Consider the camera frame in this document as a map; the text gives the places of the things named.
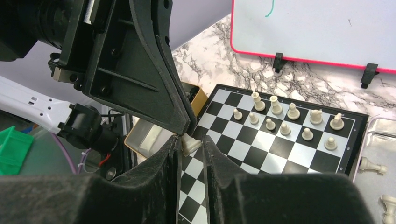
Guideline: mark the gold tin with black pieces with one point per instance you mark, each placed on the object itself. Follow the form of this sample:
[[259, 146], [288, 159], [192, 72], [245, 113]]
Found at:
[[146, 139]]

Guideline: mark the white pawn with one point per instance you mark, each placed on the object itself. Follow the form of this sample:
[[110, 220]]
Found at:
[[285, 129], [270, 124], [237, 114], [330, 144], [254, 120]]

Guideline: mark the white king chess piece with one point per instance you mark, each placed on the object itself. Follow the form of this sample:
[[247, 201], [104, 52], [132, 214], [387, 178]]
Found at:
[[259, 105]]

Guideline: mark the white piece in tin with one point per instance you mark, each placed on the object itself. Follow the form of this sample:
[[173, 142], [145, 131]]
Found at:
[[366, 164], [390, 209]]

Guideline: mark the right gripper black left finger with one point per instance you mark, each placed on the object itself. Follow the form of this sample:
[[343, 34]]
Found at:
[[149, 193]]

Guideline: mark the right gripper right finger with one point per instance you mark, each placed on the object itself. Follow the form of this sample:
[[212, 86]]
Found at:
[[223, 194]]

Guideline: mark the white rook piece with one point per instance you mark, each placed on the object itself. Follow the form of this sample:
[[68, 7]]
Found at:
[[190, 144]]

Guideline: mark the silver tin with white pieces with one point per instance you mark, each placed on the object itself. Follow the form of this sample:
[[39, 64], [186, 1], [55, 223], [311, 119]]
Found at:
[[375, 174]]

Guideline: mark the pink framed whiteboard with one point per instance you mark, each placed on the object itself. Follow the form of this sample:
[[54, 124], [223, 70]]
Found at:
[[346, 33]]

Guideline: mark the white knight chess piece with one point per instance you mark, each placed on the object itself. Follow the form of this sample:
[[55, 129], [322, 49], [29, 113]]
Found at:
[[316, 117]]

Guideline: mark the white pawn chess piece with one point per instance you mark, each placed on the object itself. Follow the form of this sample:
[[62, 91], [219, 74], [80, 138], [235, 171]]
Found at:
[[307, 134]]

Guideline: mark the black white chessboard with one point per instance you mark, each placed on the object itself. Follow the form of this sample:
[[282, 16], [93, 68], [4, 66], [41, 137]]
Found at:
[[260, 151]]

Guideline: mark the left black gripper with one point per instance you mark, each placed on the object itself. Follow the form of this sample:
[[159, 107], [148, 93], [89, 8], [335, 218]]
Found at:
[[116, 52]]

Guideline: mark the black whiteboard stand clip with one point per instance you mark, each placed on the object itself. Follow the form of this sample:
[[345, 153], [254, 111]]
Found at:
[[369, 74]]

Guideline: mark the green plastic bin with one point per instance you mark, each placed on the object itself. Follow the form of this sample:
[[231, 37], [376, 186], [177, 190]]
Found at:
[[14, 146]]

